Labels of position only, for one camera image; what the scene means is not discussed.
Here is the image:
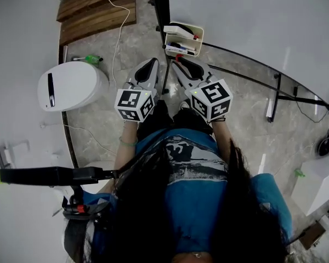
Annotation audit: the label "cream tray of markers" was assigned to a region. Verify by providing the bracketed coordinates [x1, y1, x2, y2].
[163, 21, 205, 58]

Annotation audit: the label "green wrist bracelet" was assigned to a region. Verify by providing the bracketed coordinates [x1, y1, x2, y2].
[118, 136, 138, 148]

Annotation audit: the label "black clamp mount red knob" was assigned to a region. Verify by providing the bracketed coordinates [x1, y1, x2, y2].
[61, 185, 111, 220]

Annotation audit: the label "white toilet with black strip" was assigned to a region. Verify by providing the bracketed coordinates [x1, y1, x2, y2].
[37, 60, 111, 112]

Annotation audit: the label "green spray bottle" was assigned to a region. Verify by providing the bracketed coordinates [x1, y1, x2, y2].
[72, 54, 104, 65]

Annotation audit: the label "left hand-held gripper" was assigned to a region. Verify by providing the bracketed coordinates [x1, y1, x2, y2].
[114, 57, 161, 123]

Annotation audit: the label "white black whiteboard eraser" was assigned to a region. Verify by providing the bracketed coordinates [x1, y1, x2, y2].
[163, 22, 199, 41]

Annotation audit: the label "glass table with black frame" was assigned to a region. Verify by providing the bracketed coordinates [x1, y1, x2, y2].
[149, 0, 329, 123]

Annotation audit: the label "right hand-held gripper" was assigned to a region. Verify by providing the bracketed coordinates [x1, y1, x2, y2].
[171, 56, 234, 121]

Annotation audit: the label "black cable with adapter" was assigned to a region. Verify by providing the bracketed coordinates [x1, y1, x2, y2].
[292, 84, 329, 124]

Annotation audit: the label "black mounted bar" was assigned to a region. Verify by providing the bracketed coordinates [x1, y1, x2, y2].
[0, 166, 119, 187]

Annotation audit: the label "white whiteboard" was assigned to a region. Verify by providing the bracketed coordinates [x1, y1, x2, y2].
[168, 0, 329, 112]

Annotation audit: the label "person's blue printed shirt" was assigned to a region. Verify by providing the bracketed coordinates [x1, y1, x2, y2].
[83, 128, 293, 253]

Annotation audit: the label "brown wooden platform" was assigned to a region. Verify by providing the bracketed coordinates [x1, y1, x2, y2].
[56, 0, 138, 47]

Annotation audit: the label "person's right forearm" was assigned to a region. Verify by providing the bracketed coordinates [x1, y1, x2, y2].
[212, 118, 234, 159]

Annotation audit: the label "grey black shoulder strap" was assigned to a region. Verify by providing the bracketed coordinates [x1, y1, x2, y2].
[64, 219, 96, 263]

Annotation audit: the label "white cabinet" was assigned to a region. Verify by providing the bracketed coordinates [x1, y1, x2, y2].
[290, 157, 329, 217]

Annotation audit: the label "grey metal shelf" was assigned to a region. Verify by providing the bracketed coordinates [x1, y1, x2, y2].
[0, 139, 31, 170]

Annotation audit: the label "person's left forearm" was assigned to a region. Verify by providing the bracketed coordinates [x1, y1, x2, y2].
[113, 120, 139, 173]

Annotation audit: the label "person's black trousers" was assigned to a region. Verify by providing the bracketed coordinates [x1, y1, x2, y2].
[136, 99, 214, 139]

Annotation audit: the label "black headphones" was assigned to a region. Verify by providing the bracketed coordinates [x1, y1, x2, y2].
[317, 127, 329, 158]

